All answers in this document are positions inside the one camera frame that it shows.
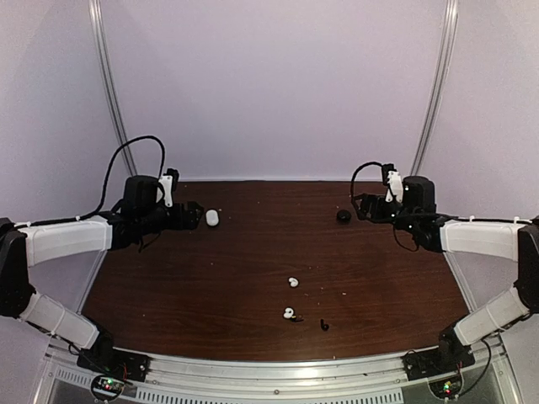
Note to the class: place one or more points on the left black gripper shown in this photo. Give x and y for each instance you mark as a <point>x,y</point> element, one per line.
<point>178,223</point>

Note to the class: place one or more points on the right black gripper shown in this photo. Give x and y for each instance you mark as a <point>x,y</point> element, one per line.
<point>368,199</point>

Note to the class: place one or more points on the black round charging case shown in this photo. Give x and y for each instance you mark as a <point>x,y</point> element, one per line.
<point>343,216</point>

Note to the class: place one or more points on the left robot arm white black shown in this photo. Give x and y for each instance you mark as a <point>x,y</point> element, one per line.
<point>146,208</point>

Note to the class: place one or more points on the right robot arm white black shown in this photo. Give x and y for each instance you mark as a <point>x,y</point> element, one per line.
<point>409,205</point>

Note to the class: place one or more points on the white charging case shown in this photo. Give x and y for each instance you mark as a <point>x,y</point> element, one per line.
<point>212,218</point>

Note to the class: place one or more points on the black earbud right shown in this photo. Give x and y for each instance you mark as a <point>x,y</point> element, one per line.
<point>324,326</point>

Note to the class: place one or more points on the white earbud lower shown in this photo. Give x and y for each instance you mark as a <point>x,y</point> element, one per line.
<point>288,313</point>

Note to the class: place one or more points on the left circuit board with leds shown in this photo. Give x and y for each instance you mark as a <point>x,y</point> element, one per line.
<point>106,388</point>

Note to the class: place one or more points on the circuit board with leds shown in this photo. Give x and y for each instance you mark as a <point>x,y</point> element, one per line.
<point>106,388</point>
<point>445,390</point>

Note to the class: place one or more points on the right circuit board with leds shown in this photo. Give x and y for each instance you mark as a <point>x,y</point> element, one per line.
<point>445,390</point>

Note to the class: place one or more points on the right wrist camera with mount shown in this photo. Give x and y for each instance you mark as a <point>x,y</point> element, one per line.
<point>391,178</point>

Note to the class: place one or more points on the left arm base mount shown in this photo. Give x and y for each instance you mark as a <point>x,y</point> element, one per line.
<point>121,364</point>

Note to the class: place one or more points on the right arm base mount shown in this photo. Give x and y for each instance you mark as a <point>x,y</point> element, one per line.
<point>429,363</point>

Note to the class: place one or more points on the right aluminium frame post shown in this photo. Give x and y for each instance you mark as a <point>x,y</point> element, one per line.
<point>446,48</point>

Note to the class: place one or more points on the aluminium frame post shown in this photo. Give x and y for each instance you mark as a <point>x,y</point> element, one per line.
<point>111,98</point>
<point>446,48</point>

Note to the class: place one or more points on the left aluminium frame post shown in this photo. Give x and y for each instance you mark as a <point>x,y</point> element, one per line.
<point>111,98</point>

